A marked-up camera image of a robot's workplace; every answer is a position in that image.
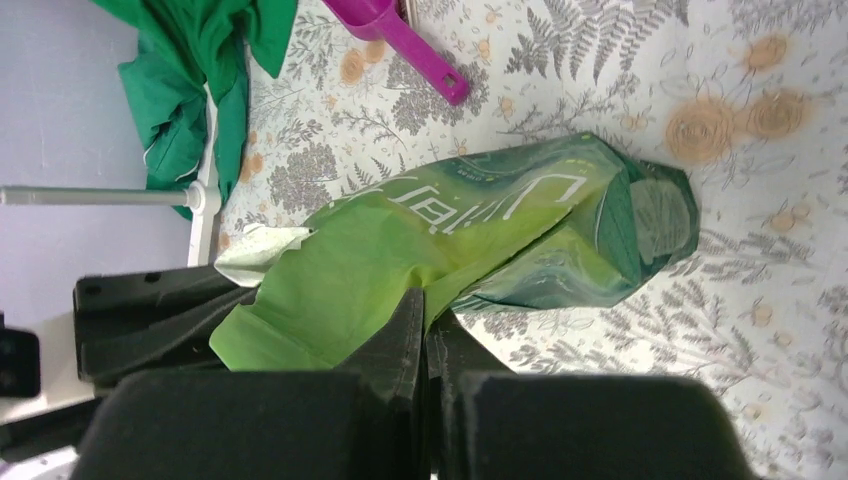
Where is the white clothes rack pole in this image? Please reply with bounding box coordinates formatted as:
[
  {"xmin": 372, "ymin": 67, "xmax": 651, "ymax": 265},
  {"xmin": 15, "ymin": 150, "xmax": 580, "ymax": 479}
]
[{"xmin": 1, "ymin": 87, "xmax": 222, "ymax": 267}]

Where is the magenta plastic scoop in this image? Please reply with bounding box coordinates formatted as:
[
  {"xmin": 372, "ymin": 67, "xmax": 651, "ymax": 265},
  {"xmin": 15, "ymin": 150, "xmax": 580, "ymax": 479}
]
[{"xmin": 323, "ymin": 0, "xmax": 470, "ymax": 106}]

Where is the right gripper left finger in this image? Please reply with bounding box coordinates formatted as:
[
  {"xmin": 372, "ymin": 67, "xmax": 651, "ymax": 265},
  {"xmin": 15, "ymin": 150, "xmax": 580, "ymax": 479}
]
[{"xmin": 72, "ymin": 288, "xmax": 426, "ymax": 479}]

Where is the green cat litter bag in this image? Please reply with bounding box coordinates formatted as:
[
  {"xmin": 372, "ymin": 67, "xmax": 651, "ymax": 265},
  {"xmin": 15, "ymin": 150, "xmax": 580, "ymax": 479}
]
[{"xmin": 209, "ymin": 133, "xmax": 700, "ymax": 371}]

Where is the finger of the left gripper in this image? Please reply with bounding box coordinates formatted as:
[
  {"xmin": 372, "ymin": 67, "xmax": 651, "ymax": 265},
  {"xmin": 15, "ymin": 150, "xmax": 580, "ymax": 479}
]
[
  {"xmin": 73, "ymin": 265, "xmax": 257, "ymax": 332},
  {"xmin": 76, "ymin": 291, "xmax": 256, "ymax": 388}
]

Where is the dark green folded cloth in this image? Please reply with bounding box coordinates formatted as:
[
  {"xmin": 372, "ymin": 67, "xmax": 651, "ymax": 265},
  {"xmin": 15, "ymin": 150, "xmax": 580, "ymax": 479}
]
[{"xmin": 97, "ymin": 0, "xmax": 298, "ymax": 202}]

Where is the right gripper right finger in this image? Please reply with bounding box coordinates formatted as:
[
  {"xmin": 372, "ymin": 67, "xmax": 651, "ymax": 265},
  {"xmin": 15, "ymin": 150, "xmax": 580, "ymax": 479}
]
[{"xmin": 425, "ymin": 312, "xmax": 754, "ymax": 479}]

